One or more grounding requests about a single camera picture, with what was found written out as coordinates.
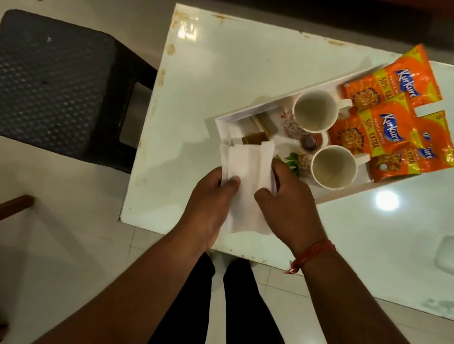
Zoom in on light brown round coaster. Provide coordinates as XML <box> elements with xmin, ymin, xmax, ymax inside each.
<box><xmin>231</xmin><ymin>127</ymin><xmax>272</xmax><ymax>152</ymax></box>

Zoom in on white printed tray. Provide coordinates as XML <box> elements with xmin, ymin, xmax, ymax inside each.
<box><xmin>204</xmin><ymin>40</ymin><xmax>435</xmax><ymax>220</ymax></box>

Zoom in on white paper napkins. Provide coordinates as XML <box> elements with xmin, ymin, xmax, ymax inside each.
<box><xmin>207</xmin><ymin>133</ymin><xmax>287</xmax><ymax>242</ymax></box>

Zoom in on person's right forearm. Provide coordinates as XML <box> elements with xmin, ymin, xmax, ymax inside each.
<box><xmin>289</xmin><ymin>242</ymin><xmax>454</xmax><ymax>344</ymax></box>

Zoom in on person's left forearm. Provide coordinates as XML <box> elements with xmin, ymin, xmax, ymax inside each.
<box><xmin>29</xmin><ymin>211</ymin><xmax>219</xmax><ymax>344</ymax></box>

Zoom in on person's right hand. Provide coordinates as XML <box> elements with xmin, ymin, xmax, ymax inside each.
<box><xmin>246</xmin><ymin>156</ymin><xmax>339</xmax><ymax>261</ymax></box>

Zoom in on person's left hand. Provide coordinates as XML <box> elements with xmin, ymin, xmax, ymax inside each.
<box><xmin>175</xmin><ymin>162</ymin><xmax>243</xmax><ymax>256</ymax></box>

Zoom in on orange snack packet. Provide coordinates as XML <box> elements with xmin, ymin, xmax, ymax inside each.
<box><xmin>365</xmin><ymin>100</ymin><xmax>454</xmax><ymax>195</ymax></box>
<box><xmin>338</xmin><ymin>32</ymin><xmax>451</xmax><ymax>126</ymax></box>
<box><xmin>325</xmin><ymin>92</ymin><xmax>429</xmax><ymax>166</ymax></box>

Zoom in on floral white mug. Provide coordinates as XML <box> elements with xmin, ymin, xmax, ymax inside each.
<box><xmin>280</xmin><ymin>84</ymin><xmax>355</xmax><ymax>149</ymax></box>
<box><xmin>294</xmin><ymin>139</ymin><xmax>373</xmax><ymax>196</ymax></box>

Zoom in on black trousers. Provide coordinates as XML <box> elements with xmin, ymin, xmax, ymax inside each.
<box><xmin>139</xmin><ymin>245</ymin><xmax>320</xmax><ymax>344</ymax></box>

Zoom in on black plastic stool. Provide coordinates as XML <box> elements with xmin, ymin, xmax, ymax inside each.
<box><xmin>0</xmin><ymin>6</ymin><xmax>164</xmax><ymax>176</ymax></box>

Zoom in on red thread bracelet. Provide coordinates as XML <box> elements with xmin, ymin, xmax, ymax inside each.
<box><xmin>284</xmin><ymin>234</ymin><xmax>338</xmax><ymax>281</ymax></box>

